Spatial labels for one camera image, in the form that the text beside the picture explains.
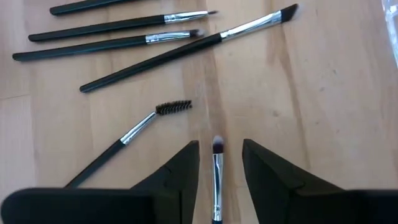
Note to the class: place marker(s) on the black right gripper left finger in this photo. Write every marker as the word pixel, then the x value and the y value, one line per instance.
pixel 93 208

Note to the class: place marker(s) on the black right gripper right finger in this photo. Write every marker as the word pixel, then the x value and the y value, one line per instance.
pixel 295 208

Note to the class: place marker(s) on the black blending brush pale tip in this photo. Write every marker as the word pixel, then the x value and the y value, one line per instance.
pixel 217 174

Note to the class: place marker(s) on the black spoolie brush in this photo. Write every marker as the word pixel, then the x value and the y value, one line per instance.
pixel 138 127

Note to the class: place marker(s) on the black angled makeup brush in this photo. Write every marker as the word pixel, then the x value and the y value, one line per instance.
pixel 155 61

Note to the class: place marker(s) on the thin black eyeliner brush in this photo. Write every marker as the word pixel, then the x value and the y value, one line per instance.
pixel 109 26

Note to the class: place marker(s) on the black makeup brush silver ferrule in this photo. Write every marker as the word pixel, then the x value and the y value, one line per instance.
pixel 77 6

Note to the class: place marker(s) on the clear acrylic organizer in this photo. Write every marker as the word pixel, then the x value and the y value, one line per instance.
pixel 392 28

